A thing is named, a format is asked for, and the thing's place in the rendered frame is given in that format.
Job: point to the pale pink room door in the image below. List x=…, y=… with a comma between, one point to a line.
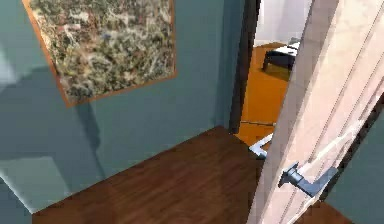
x=330, y=110

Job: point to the black low table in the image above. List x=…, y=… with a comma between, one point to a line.
x=280, y=58

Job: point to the framed speckled wall picture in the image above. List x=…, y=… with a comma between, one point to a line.
x=106, y=46

